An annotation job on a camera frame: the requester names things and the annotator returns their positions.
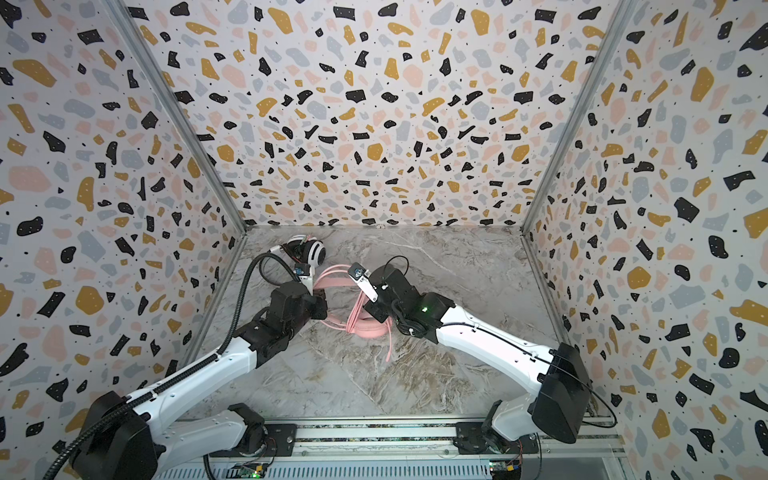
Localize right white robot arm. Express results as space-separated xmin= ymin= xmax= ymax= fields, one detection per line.
xmin=348 ymin=263 xmax=591 ymax=444

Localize white black headphones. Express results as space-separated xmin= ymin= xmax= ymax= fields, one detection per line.
xmin=258 ymin=235 xmax=326 ymax=286

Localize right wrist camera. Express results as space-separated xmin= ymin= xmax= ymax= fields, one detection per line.
xmin=347 ymin=262 xmax=378 ymax=302

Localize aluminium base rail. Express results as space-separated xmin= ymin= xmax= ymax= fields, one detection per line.
xmin=161 ymin=415 xmax=634 ymax=479

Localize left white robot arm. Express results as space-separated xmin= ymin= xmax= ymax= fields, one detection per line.
xmin=69 ymin=281 xmax=327 ymax=479

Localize green circuit board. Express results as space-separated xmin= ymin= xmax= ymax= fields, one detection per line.
xmin=225 ymin=462 xmax=269 ymax=479

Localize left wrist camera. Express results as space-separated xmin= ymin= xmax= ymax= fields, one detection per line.
xmin=294 ymin=263 xmax=315 ymax=293

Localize black corrugated cable conduit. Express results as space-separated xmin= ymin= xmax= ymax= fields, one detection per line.
xmin=41 ymin=251 xmax=301 ymax=480

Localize pink headphones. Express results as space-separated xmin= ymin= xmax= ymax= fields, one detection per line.
xmin=314 ymin=264 xmax=392 ymax=339

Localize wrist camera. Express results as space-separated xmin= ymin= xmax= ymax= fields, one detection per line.
xmin=294 ymin=263 xmax=315 ymax=293
xmin=347 ymin=262 xmax=378 ymax=302

